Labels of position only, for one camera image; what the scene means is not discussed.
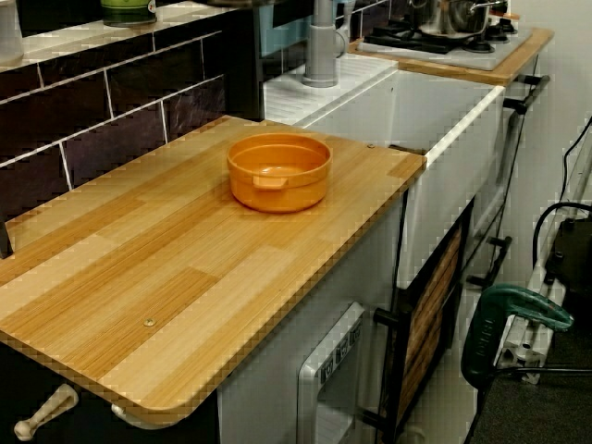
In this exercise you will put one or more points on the orange toy pot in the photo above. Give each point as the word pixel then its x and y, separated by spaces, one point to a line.
pixel 277 194

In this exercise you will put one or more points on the grey dispenser panel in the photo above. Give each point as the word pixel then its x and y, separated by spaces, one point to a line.
pixel 310 370

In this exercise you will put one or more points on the black framed wooden door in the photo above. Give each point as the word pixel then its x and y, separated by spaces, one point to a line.
pixel 430 296

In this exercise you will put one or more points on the grey toy faucet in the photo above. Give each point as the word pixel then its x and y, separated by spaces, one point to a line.
pixel 320 51

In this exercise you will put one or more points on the white toy kitchen unit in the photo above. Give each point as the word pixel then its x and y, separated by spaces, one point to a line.
pixel 444 120

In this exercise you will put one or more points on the green hand tool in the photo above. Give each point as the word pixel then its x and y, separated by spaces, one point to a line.
pixel 490 324

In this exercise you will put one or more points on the grey toy stove top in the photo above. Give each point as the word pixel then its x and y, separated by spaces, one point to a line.
pixel 485 57

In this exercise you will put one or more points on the steel cooking pot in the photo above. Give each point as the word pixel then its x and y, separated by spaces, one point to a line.
pixel 444 18

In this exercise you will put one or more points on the green soda can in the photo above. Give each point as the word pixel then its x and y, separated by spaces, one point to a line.
pixel 129 11

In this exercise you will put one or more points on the black device box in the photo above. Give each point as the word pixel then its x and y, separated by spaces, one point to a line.
pixel 573 259

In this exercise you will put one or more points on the cream plastic hook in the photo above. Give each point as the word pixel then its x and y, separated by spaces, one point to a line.
pixel 46 409

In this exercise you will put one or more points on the dark grey upright post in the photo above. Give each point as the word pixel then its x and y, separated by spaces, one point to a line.
pixel 240 60

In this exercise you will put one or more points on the aluminium frame rail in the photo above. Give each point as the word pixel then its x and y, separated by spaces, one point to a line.
pixel 522 342

